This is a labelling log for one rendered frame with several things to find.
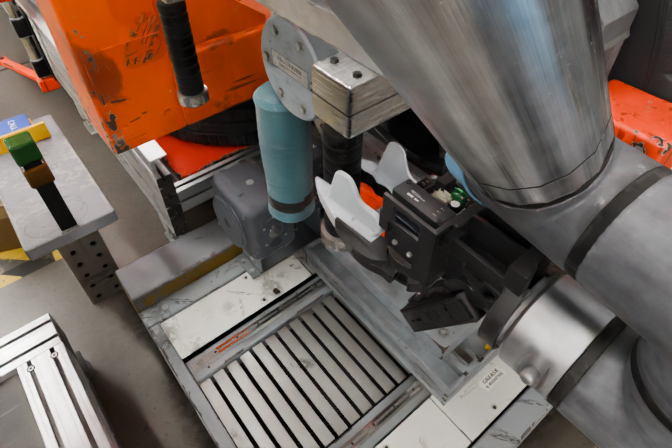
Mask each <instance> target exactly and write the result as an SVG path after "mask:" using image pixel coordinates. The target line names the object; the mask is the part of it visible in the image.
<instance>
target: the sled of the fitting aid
mask: <svg viewBox="0 0 672 448"><path fill-rule="evenodd" d="M304 246H305V260H306V263H307V264H308V265H309V266H310V267H311V269H312V270H313V271H314V272H315V273H316V274H317V275H318V276H319V277H320V278H321V279H322V280H323V281H324V282H325V283H326V284H327V285H328V286H329V287H330V288H331V289H332V290H333V291H334V293H335V294H336V295H337V296H338V297H339V298H340V299H341V300H342V301H343V302H344V303H345V304H346V305H347V306H348V307H349V308H350V309H351V310H352V311H353V312H354V313H355V314H356V315H357V316H358V318H359V319H360V320H361V321H362V322H363V323H364V324H365V325H366V326H367V327H368V328H369V329H370V330H371V331H372V332H373V333H374V334H375V335H376V336H377V337H378V338H379V339H380V340H381V342H382V343H383V344H384V345H385V346H386V347H387V348H388V349H389V350H390V351H391V352H392V353H393V354H394V355H395V356H396V357H397V358H398V359H399V360H400V361H401V362H402V363H403V364H404V365H405V367H406V368H407V369H408V370H409V371H410V372H411V373H412V374H413V375H414V376H415V377H416V378H417V379H418V380H419V381H420V382H421V383H422V384H423V385H424V386H425V387H426V388H427V389H428V391H429V392H430V393H431V394H432V395H433V396H434V397H435V398H436V399H437V400H438V401H439V402H440V403H441V404H442V405H443V406H444V405H445V404H446V403H447V402H448V401H449V400H450V399H451V398H452V397H453V396H455V395H456V394H457V393H458V392H459V391H460V390H461V389H462V388H463V387H464V386H465V385H466V384H467V383H468V382H469V381H470V380H471V379H472V378H474V377H475V376H476V375H477V374H478V373H479V372H480V371H481V370H482V369H483V368H484V367H485V366H486V365H487V364H488V363H489V362H490V361H491V360H492V359H494V358H495V357H496V356H497V355H498V349H499V348H498V349H495V350H493V349H492V348H491V347H490V346H489V345H488V344H486V343H485V342H484V341H483V340H482V339H481V338H480V337H479V336H478V330H479V327H478V328H477V329H476V330H475V331H474V332H473V333H472V334H471V335H469V336H468V337H467V338H466V339H465V340H464V341H463V342H462V343H460V344H459V345H458V346H457V347H456V348H455V349H454V350H452V351H451V352H450V353H449V354H448V355H447V356H446V357H445V358H443V359H442V360H440V359H439V358H438V357H437V356H436V355H435V354H434V353H433V352H432V351H431V350H430V349H429V348H428V347H427V346H426V345H425V344H424V343H423V342H422V341H421V340H420V339H419V338H418V337H417V336H416V335H414V334H413V333H412V332H411V331H410V330H409V329H408V328H407V327H406V326H405V325H404V324H403V323H402V322H401V321H400V320H399V319H398V318H397V317H396V316H395V315H394V314H393V313H392V312H391V311H390V310H389V309H388V308H387V307H386V306H385V305H384V304H383V303H382V302H381V301H380V300H379V299H378V298H377V297H376V296H375V295H374V294H373V293H371V292H370V291H369V290H368V289H367V288H366V287H365V286H364V285H363V284H362V283H361V282H360V281H359V280H358V279H357V278H356V277H355V276H354V275H353V274H352V273H351V272H350V271H349V270H348V269H347V268H346V267H345V266H344V265H343V264H342V263H341V262H340V261H339V260H338V259H337V258H336V257H335V256H334V255H333V254H332V253H331V252H329V251H328V250H327V249H326V248H325V245H324V244H323V242H322V239H321V235H320V236H318V237H317V238H315V239H313V240H312V241H310V242H308V243H307V244H305V245H304Z"/></svg>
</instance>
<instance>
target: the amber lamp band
mask: <svg viewBox="0 0 672 448"><path fill-rule="evenodd" d="M41 160H42V162H43V164H41V165H39V166H36V167H34V168H31V169H29V170H26V171H25V170H24V169H23V167H19V168H20V170H21V172H22V174H23V176H24V177H25V179H26V180H27V182H28V184H29V185H30V187H31V188H32V189H36V188H39V187H41V186H44V185H46V184H48V183H51V182H53V181H55V177H54V175H53V173H52V171H51V169H50V168H49V166H48V164H47V162H46V161H45V159H44V157H43V159H41Z"/></svg>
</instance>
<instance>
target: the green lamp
mask: <svg viewBox="0 0 672 448"><path fill-rule="evenodd" d="M4 144H5V145H6V147H7V149H8V151H9V153H10V155H11V156H12V158H13V159H14V161H15V163H16V164H17V166H18V167H24V166H26V165H29V164H31V163H34V162H36V161H39V160H41V159H43V155H42V153H41V152H40V150H39V148H38V146H37V144H36V143H35V141H34V139H33V137H32V136H31V134H30V133H29V132H28V131H24V132H22V133H19V134H16V135H13V136H11V137H8V138H5V139H4Z"/></svg>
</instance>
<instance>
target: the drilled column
mask: <svg viewBox="0 0 672 448"><path fill-rule="evenodd" d="M57 250H58V252H59V253H60V255H61V256H62V258H63V259H64V261H65V262H66V264H67V266H68V267H69V269H70V270H71V272H72V273H73V275H74V276H75V278H76V279H77V281H78V283H79V284H80V286H81V287H82V289H83V290H84V292H85V293H86V295H87V296H88V298H89V300H90V301H91V303H92V304H93V305H95V304H97V303H99V302H101V301H102V300H104V299H106V298H108V297H110V296H112V295H113V294H115V293H117V292H119V291H121V290H123V287H122V285H121V283H120V281H119V279H118V278H117V276H116V274H115V272H116V271H117V270H118V269H119V268H118V266H117V264H116V262H115V261H114V259H113V257H112V255H111V253H110V251H109V249H108V247H107V245H106V244H105V242H104V240H103V238H102V236H101V234H100V232H99V230H97V231H95V232H93V233H91V234H89V235H86V236H84V237H82V238H80V239H78V240H76V241H74V242H72V243H70V244H68V245H65V246H63V247H61V248H59V249H57ZM113 274H114V276H113ZM118 284H119V285H118ZM90 286H91V287H90ZM117 286H118V287H117ZM100 295H101V296H100ZM96 296H100V297H96Z"/></svg>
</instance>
